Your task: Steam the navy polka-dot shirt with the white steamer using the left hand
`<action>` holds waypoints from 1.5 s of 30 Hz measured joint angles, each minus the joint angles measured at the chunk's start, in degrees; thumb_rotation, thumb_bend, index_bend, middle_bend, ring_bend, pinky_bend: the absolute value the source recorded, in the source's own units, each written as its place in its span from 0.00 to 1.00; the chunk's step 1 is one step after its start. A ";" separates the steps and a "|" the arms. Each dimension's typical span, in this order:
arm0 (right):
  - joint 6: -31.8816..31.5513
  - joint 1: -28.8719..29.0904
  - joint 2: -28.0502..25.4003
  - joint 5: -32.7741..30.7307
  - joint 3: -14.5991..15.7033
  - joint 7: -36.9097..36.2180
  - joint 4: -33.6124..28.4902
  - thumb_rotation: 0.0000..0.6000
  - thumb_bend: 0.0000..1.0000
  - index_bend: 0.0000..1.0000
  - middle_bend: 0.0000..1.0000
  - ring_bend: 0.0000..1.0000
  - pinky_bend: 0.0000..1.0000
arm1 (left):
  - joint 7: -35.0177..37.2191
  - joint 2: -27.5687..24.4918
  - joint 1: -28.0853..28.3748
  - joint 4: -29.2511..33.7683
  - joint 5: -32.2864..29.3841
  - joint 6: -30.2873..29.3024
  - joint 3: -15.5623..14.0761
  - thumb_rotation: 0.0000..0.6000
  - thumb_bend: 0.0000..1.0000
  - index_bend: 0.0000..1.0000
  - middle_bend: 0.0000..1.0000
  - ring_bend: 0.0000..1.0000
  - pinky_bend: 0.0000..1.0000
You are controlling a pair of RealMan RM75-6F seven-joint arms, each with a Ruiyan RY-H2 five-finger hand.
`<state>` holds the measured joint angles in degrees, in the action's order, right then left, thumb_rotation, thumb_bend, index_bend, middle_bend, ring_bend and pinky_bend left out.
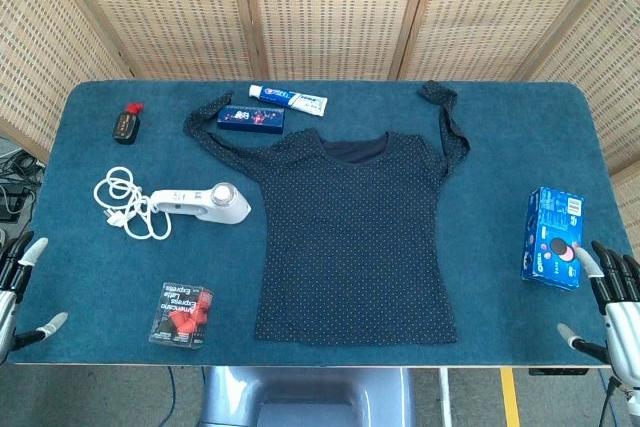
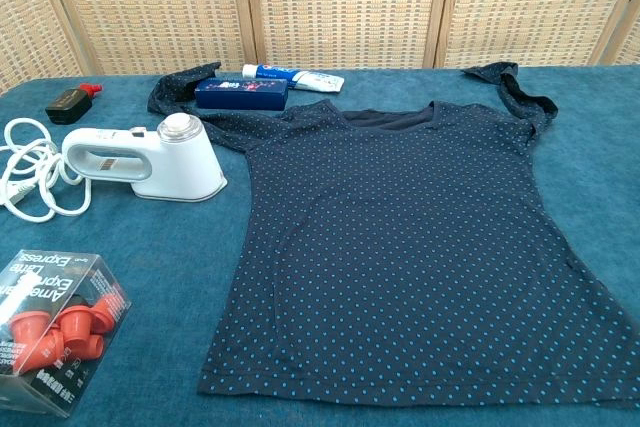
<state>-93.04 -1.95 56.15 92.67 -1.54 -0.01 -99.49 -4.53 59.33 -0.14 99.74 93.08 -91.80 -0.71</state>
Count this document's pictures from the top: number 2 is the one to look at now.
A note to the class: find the woven wooden screen panel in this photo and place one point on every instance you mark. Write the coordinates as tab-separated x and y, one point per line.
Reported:
350	7
525	7
630	42
25	22
150	7

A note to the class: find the black bottle with red cap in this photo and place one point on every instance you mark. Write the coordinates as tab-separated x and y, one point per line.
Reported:
67	105

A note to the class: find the white and blue toothpaste tube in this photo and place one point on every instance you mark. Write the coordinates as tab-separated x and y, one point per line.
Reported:
310	81

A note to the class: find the dark blue polka dot shirt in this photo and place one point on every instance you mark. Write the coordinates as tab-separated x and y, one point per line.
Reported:
400	247

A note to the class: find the white handheld garment steamer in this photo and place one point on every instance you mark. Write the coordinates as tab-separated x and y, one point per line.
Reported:
185	167

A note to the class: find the teal velvet tablecloth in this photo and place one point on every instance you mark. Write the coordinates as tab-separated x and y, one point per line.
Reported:
150	247

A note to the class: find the dark blue toothpaste box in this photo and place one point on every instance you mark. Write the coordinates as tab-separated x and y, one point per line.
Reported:
240	97

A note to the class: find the red coffee capsule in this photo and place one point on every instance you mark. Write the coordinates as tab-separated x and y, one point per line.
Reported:
50	352
75	324
107	314
92	347
27	332

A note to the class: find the clear plastic coffee capsule box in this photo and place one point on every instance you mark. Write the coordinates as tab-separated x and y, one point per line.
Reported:
60	292

